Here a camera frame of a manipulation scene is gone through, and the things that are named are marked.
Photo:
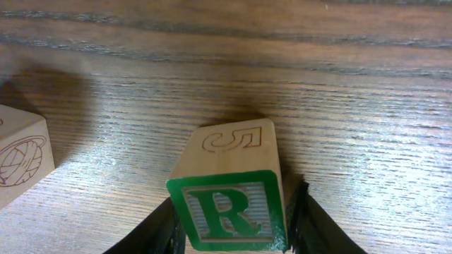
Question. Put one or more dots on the blue P letter block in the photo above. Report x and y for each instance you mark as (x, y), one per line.
(26, 152)

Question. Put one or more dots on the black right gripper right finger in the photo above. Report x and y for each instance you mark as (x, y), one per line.
(310, 230)

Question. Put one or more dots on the green R block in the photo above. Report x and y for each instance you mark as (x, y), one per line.
(227, 188)

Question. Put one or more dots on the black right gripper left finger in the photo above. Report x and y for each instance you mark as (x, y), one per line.
(161, 232)

